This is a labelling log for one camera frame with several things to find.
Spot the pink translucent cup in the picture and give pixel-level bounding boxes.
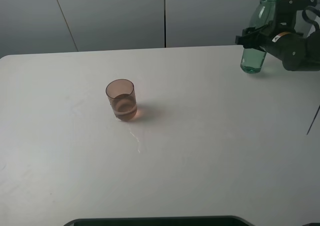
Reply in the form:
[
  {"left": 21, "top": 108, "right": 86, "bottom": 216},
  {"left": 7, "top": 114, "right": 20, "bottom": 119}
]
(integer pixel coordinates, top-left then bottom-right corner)
[{"left": 105, "top": 79, "right": 137, "bottom": 121}]

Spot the black cable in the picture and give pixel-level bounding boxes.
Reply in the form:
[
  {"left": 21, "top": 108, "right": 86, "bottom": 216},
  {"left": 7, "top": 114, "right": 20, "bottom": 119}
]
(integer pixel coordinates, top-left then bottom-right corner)
[{"left": 301, "top": 6, "right": 320, "bottom": 135}]

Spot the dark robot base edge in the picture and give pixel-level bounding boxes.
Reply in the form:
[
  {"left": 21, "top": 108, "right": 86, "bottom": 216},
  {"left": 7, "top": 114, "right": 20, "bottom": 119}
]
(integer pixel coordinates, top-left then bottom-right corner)
[{"left": 66, "top": 215, "right": 251, "bottom": 226}]

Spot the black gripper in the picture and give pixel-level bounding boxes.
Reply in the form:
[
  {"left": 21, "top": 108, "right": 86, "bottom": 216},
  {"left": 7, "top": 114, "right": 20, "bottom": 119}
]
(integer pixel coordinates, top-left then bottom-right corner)
[{"left": 235, "top": 27, "right": 320, "bottom": 71}]

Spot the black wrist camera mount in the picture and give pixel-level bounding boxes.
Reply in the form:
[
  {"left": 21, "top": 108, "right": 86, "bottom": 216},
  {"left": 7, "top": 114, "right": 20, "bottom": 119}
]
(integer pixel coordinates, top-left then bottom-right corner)
[{"left": 273, "top": 0, "right": 320, "bottom": 31}]

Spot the green transparent plastic bottle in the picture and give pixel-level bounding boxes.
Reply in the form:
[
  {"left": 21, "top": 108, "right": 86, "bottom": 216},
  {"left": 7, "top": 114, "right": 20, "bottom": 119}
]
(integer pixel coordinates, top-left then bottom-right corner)
[{"left": 240, "top": 0, "right": 277, "bottom": 74}]

